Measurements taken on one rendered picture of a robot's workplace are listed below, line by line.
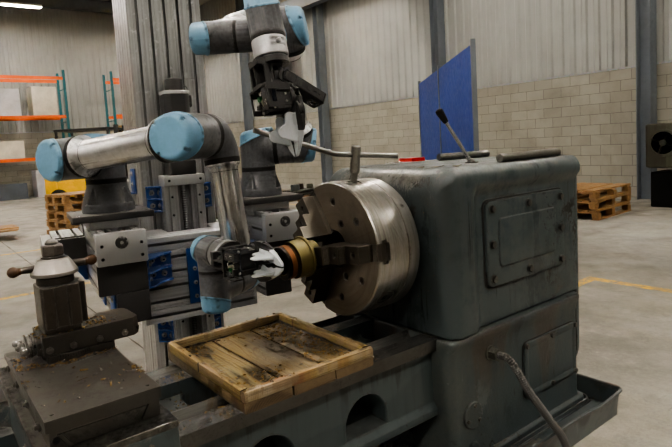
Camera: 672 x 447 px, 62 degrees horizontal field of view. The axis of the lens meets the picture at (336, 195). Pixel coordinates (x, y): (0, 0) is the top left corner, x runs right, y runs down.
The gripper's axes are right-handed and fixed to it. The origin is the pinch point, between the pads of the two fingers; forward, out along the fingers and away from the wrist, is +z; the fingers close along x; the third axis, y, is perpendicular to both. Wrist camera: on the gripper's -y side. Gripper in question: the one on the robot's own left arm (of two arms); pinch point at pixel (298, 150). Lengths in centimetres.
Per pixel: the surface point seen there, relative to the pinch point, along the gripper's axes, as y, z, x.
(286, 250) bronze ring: 3.5, 20.3, -6.7
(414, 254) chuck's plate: -21.4, 26.7, 5.8
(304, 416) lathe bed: 10, 52, -1
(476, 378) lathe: -35, 59, 3
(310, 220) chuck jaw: -6.4, 14.5, -10.0
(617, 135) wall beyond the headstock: -1011, -78, -403
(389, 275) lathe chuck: -14.1, 29.9, 4.4
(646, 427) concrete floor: -180, 127, -37
